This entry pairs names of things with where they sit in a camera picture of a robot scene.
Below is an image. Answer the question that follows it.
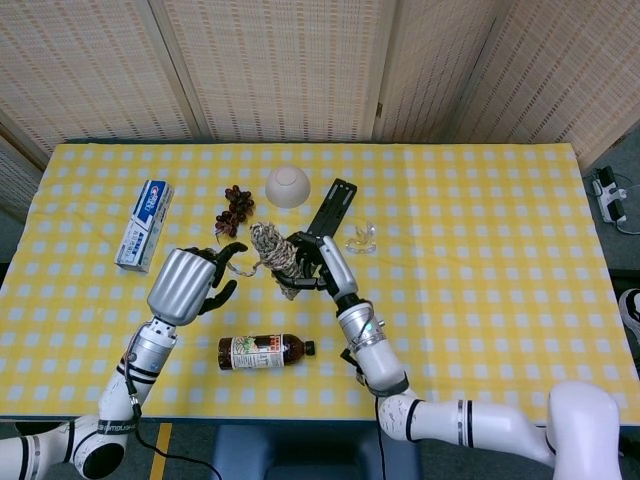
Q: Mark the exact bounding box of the brown tea bottle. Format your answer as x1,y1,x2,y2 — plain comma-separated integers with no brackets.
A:
217,333,317,372

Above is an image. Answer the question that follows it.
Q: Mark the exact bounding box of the black white sneaker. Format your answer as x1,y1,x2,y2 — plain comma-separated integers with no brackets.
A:
618,288,640,346

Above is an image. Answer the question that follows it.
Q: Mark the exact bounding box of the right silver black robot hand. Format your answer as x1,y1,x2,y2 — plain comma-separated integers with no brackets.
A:
273,230,360,304

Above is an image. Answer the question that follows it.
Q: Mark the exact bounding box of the white speckled braided rope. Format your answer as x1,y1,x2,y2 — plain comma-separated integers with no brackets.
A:
227,221,309,301

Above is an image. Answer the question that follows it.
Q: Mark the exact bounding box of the white power strip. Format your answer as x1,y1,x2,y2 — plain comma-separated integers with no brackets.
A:
592,167,631,225

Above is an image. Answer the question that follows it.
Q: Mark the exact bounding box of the beige woven folding screen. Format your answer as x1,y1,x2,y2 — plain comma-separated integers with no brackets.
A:
0,0,640,221

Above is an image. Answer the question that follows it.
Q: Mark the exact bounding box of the dark red grape bunch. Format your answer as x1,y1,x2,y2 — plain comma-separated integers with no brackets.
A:
214,184,256,240

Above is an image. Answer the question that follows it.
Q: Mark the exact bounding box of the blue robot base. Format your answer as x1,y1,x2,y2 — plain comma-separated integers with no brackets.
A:
210,425,424,480

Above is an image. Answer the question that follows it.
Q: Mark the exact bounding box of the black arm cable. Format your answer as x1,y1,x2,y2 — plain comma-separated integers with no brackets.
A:
373,424,387,480
124,349,221,480

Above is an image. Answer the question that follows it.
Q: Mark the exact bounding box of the black folding stand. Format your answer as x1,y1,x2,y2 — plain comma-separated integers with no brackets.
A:
305,177,359,241

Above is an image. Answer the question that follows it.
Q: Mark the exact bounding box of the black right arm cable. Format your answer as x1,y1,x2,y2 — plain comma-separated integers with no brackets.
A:
373,424,387,480

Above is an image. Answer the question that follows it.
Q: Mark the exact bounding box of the yellow white checkered tablecloth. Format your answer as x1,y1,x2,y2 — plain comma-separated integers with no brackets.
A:
0,142,640,426

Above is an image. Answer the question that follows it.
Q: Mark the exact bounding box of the clear plastic clip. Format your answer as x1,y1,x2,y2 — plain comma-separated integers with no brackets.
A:
343,222,380,256

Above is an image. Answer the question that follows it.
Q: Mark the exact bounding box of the white upturned bowl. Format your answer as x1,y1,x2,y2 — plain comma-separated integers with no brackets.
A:
264,165,312,209

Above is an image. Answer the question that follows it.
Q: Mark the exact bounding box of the blue white toothpaste box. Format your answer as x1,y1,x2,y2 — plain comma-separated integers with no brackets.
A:
114,179,176,274

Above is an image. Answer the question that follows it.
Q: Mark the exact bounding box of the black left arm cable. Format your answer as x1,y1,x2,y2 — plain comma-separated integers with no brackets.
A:
124,349,221,480

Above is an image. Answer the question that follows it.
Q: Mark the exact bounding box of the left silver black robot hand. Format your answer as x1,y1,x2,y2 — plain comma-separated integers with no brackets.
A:
146,242,250,327

